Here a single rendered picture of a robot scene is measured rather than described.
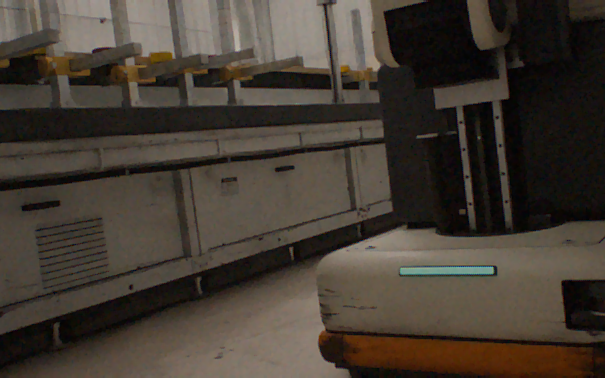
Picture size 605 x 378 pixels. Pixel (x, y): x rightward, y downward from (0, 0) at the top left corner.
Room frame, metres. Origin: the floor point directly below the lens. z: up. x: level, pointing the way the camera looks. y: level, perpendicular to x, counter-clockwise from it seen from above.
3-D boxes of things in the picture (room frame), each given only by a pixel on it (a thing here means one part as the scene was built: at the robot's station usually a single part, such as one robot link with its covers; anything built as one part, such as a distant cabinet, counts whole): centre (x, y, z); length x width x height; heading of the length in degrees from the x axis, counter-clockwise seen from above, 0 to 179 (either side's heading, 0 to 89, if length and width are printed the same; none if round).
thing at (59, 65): (1.89, 0.61, 0.82); 0.14 x 0.06 x 0.05; 146
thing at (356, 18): (3.32, -0.36, 0.92); 0.04 x 0.04 x 0.48; 56
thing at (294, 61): (2.49, 0.13, 0.82); 0.43 x 0.03 x 0.04; 56
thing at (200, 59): (2.08, 0.41, 0.80); 0.43 x 0.03 x 0.04; 56
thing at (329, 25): (3.10, -0.22, 0.93); 0.05 x 0.05 x 0.45; 56
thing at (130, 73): (2.10, 0.47, 0.80); 0.14 x 0.06 x 0.05; 146
